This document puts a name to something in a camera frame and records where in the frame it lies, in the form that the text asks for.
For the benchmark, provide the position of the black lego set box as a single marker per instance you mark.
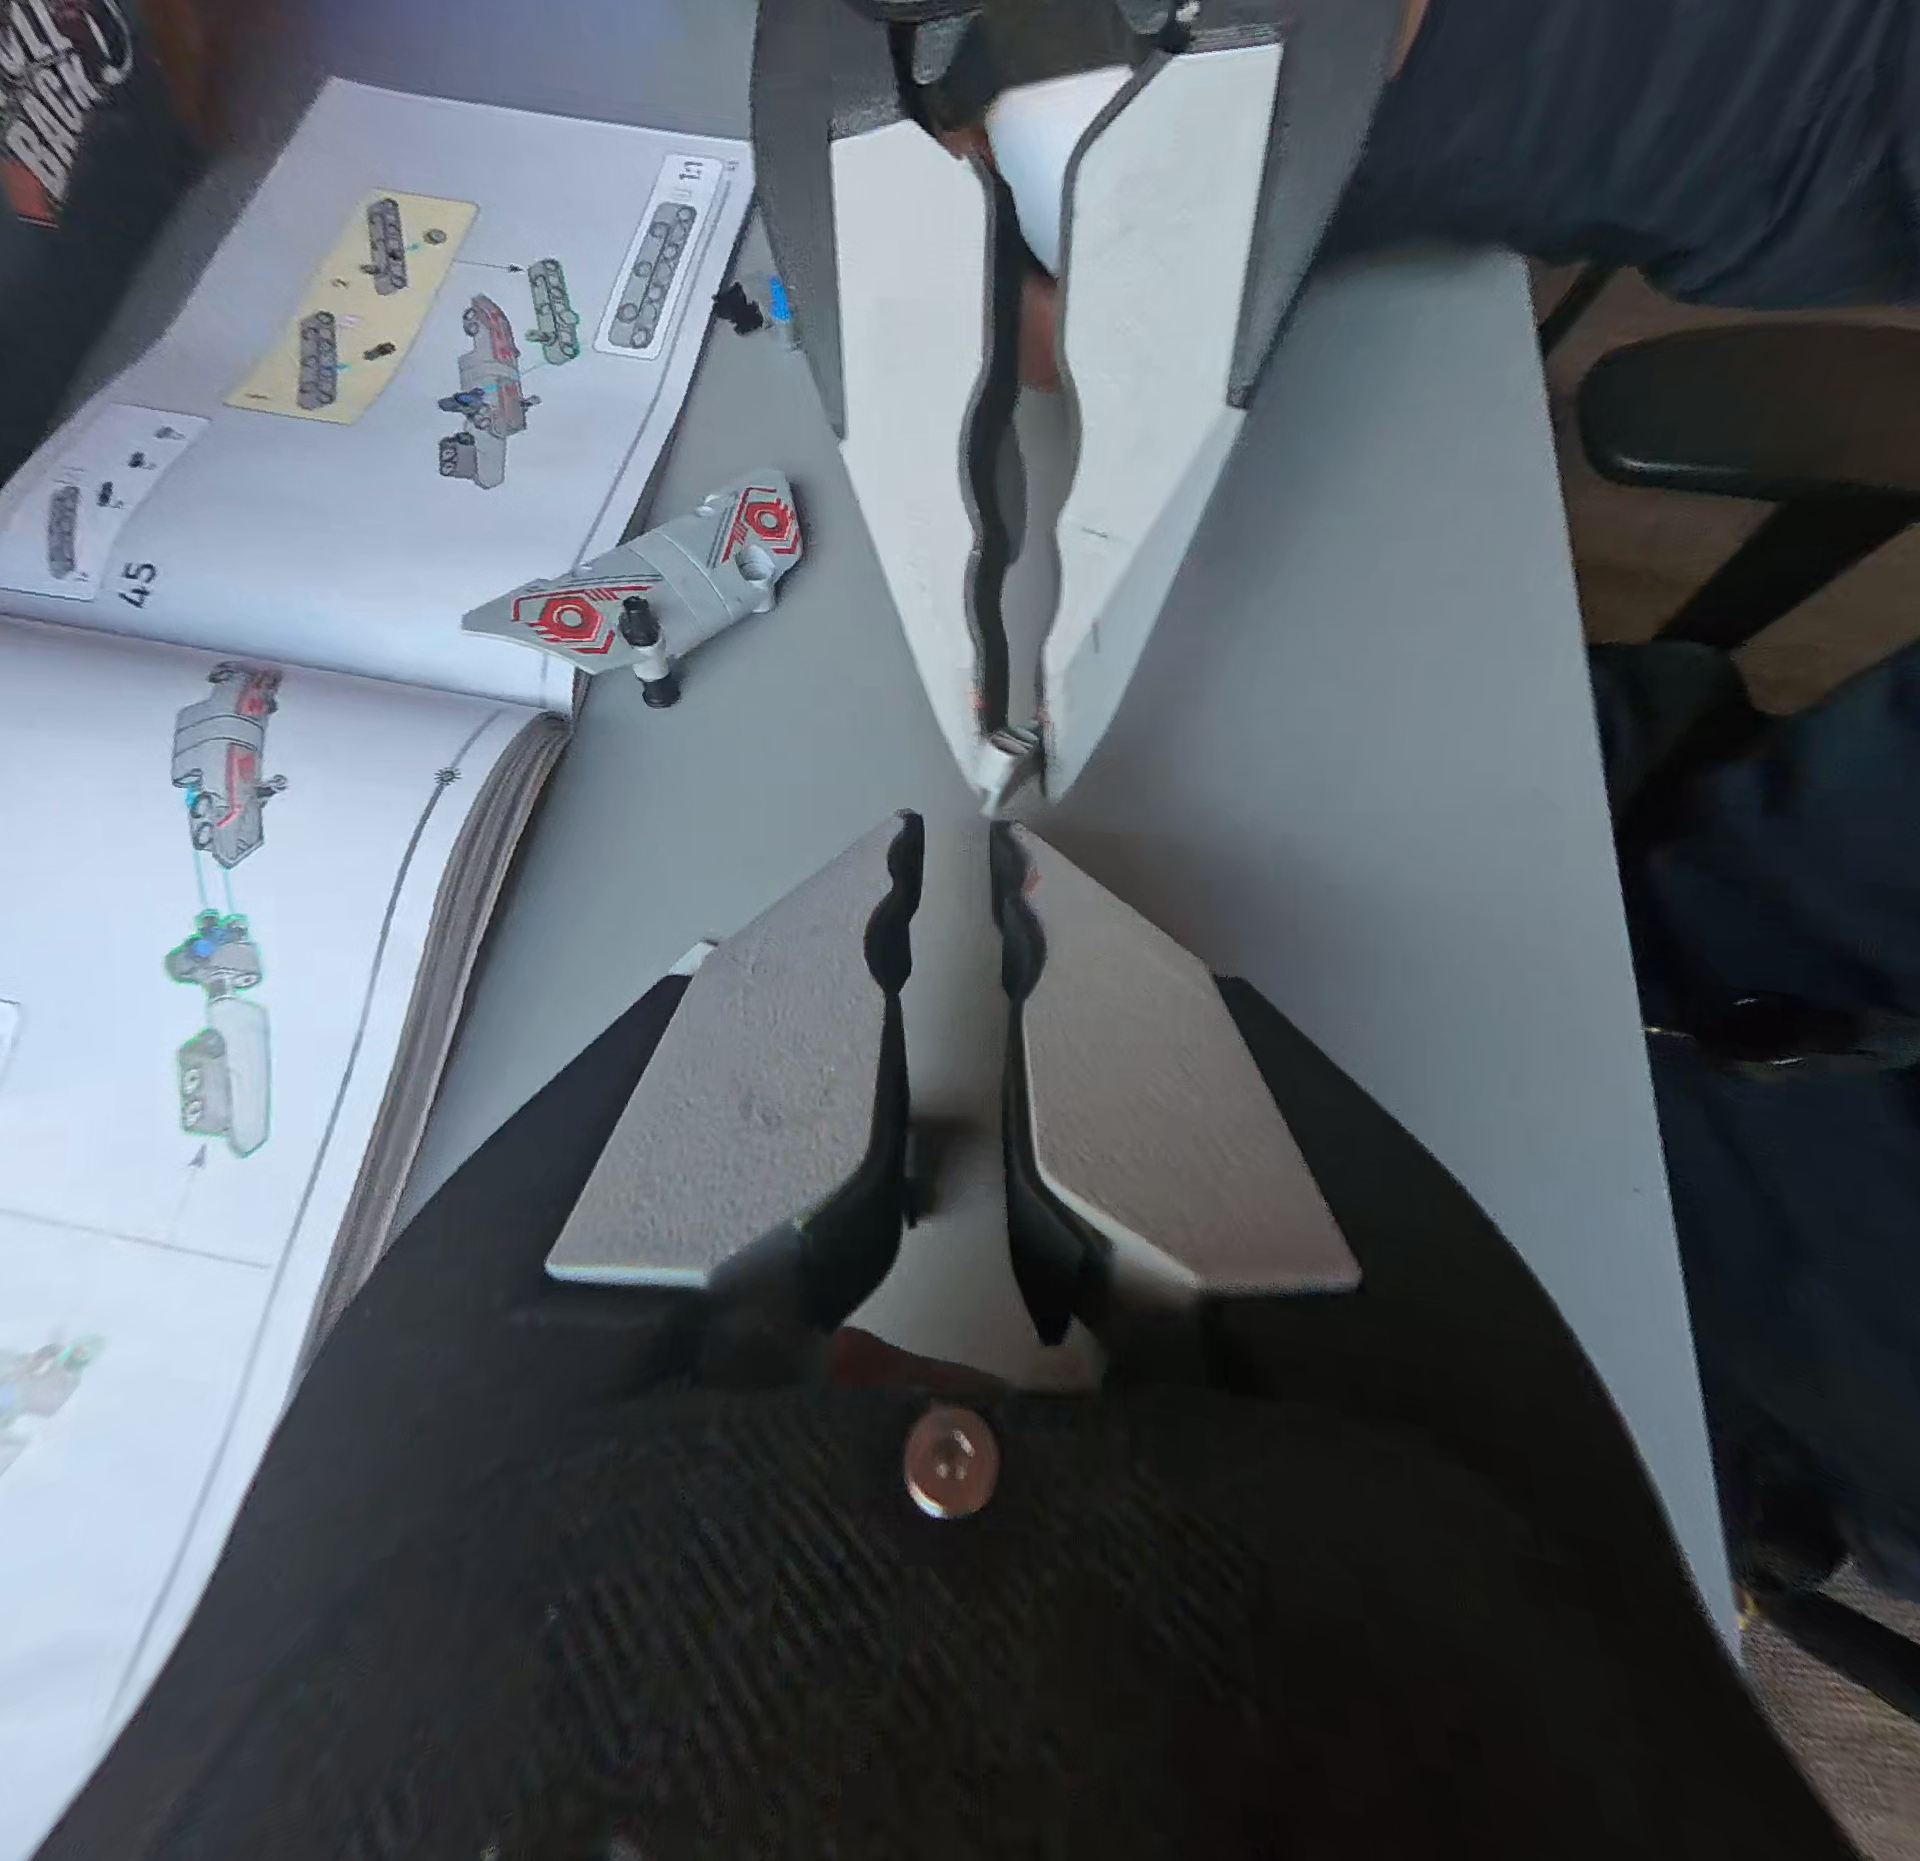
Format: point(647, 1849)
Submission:
point(60, 135)

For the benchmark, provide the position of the small black lego pin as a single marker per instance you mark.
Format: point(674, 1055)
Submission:
point(736, 309)

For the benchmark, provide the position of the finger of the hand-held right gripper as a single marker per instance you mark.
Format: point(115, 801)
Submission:
point(1161, 318)
point(908, 361)

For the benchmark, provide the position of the black office chair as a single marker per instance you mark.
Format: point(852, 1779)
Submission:
point(1726, 422)

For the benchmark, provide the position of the lego instruction booklet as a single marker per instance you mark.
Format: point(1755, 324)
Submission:
point(299, 436)

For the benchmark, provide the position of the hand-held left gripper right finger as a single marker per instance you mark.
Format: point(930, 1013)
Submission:
point(1171, 1112)

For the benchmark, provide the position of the person's legs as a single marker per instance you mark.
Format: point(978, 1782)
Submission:
point(1769, 1216)

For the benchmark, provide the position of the grey lego assembly red stickers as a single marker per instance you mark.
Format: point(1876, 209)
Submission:
point(644, 587)

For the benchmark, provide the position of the person's right hand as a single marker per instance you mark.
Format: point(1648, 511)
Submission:
point(1037, 324)

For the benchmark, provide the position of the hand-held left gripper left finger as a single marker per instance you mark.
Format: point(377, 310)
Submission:
point(734, 1112)

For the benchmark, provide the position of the person's right forearm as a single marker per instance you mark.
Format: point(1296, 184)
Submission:
point(1650, 91)

